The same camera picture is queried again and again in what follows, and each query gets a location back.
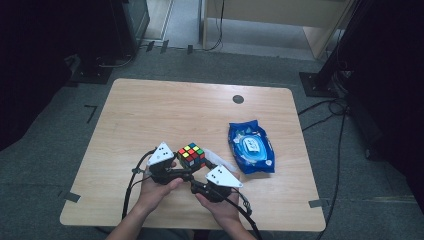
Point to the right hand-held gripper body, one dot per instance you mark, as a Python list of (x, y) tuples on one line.
[(216, 186)]

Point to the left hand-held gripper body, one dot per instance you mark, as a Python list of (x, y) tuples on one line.
[(160, 171)]

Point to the white wet wipe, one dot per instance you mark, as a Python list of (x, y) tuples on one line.
[(218, 158)]

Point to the colourful puzzle cube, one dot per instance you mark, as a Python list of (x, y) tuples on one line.
[(190, 156)]

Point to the blue wet wipes packet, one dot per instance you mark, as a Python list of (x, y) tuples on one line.
[(251, 146)]

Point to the person's left hand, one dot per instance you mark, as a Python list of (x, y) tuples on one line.
[(155, 195)]

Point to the person's right hand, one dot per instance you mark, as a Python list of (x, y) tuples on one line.
[(221, 211)]

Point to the dark round table grommet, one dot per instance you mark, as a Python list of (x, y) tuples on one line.
[(238, 99)]

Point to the grey tape strip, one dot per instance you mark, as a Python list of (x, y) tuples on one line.
[(316, 203), (72, 197)]

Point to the black stand with base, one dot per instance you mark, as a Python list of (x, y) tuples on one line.
[(320, 85)]

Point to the dark cabinet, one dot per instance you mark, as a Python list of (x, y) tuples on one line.
[(131, 26)]

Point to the light wooden cabinet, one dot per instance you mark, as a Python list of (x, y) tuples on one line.
[(276, 13)]

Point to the black stand base plate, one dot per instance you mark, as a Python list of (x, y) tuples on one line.
[(91, 71)]

